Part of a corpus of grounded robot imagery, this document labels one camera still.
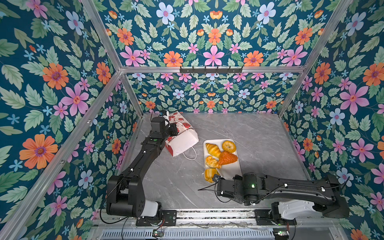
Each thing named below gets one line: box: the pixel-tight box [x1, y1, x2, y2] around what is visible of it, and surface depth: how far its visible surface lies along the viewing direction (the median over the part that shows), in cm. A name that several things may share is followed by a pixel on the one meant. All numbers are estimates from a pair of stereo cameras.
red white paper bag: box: [165, 111, 199, 157], surface depth 100 cm
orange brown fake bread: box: [218, 150, 238, 166], surface depth 90 cm
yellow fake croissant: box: [205, 143, 221, 159], surface depth 97 cm
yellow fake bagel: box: [222, 140, 236, 153], surface depth 100 cm
